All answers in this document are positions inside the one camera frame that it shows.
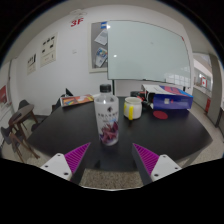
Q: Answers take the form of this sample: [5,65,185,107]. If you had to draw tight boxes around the white mug with yellow handle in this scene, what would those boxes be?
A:
[123,96,143,121]

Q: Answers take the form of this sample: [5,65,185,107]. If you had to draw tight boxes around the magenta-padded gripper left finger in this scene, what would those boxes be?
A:
[40,142,97,185]

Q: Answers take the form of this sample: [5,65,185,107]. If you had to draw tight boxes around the colourful flat book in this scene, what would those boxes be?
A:
[60,94,95,108]

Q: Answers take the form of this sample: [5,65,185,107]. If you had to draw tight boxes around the dark side chair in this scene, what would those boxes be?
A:
[17,99,31,111]

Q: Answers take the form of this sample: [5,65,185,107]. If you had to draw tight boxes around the flat round red coaster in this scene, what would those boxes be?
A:
[152,110,169,120]

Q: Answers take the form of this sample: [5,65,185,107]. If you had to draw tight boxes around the small round wooden table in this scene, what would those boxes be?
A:
[8,104,40,160]

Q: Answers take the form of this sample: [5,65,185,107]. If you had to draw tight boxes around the small white wall poster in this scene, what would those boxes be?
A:
[26,53,37,76]

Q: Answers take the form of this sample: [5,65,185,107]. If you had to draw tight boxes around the blue cardboard box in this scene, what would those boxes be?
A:
[141,84,194,111]

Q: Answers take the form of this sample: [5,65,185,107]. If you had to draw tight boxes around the black and red items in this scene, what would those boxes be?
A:
[129,90,149,103]

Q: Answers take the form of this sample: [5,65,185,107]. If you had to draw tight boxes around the red fire extinguisher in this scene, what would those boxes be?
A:
[204,98,212,115]

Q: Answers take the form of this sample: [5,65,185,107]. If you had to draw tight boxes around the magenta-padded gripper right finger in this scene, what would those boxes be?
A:
[130,143,183,186]

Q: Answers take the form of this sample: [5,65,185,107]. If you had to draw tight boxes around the white-labelled black-capped drink bottle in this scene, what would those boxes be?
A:
[93,83,120,147]

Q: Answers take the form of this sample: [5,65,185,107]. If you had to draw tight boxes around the red wall sign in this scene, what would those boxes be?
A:
[69,18,85,28]

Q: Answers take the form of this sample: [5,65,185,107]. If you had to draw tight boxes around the large glass whiteboard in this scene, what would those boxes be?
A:
[106,20,192,88]

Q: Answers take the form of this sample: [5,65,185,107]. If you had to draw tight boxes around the large white wall poster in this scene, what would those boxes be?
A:
[40,32,59,68]

